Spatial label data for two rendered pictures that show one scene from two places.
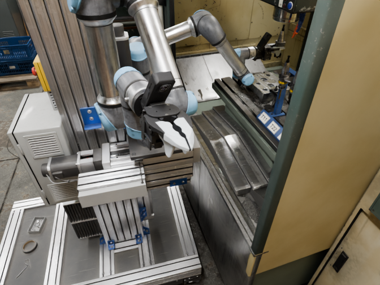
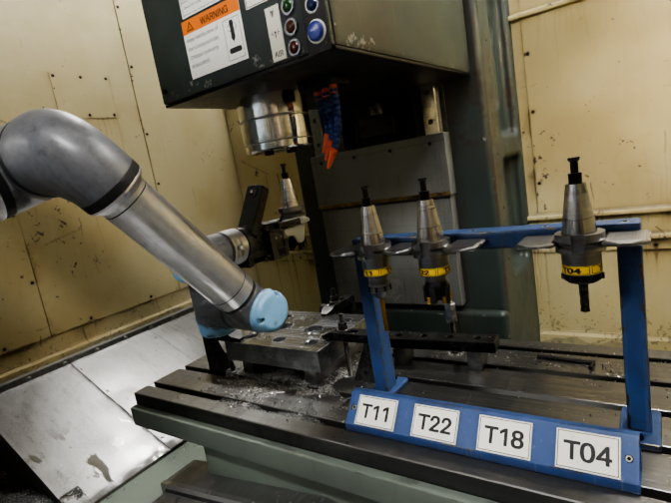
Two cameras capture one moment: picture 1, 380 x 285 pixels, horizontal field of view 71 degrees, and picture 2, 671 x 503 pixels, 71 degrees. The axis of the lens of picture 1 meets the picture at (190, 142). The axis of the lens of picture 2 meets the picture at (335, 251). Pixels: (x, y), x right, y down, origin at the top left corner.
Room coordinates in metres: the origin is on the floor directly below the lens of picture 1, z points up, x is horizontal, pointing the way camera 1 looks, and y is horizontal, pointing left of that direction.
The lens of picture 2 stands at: (0.82, -0.01, 1.37)
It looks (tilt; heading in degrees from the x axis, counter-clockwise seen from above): 10 degrees down; 324
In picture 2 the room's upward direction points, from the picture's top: 10 degrees counter-clockwise
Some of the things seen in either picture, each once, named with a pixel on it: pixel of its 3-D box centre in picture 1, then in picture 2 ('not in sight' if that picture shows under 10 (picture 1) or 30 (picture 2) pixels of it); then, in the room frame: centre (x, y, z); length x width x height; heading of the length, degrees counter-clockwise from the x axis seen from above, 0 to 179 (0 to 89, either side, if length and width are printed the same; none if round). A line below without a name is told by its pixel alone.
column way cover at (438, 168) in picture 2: not in sight; (385, 227); (1.92, -1.01, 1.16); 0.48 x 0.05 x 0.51; 18
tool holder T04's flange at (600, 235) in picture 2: not in sight; (579, 241); (1.13, -0.65, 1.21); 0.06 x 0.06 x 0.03
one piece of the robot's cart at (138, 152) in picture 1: (150, 142); not in sight; (0.93, 0.18, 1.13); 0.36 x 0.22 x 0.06; 104
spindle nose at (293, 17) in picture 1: (287, 9); (275, 124); (1.78, -0.59, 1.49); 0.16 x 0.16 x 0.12
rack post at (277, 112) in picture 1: (281, 94); (375, 323); (1.51, -0.58, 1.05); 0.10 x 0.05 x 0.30; 108
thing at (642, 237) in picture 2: not in sight; (626, 239); (1.08, -0.67, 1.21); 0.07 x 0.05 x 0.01; 108
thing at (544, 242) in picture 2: not in sight; (537, 243); (1.18, -0.63, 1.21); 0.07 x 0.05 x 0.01; 108
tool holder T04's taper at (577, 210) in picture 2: not in sight; (577, 208); (1.13, -0.65, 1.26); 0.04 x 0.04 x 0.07
